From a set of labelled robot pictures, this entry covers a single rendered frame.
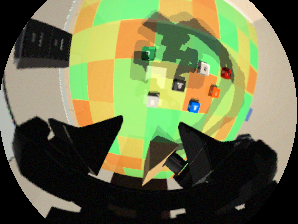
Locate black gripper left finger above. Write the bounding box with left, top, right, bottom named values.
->
left=48, top=115, right=122, bottom=176

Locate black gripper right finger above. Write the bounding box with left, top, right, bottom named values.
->
left=178, top=121, right=250, bottom=185

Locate blue block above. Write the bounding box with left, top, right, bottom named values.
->
left=188, top=100, right=201, bottom=113

